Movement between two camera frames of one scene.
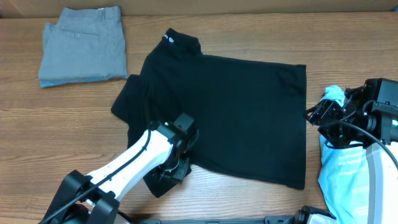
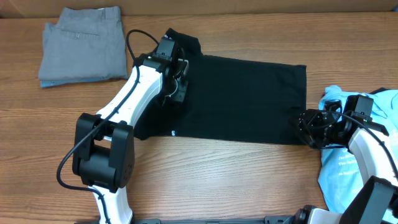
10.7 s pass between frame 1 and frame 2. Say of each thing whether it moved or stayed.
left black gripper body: moved
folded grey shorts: stayed
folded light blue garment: stayed
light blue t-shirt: stayed
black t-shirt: moved
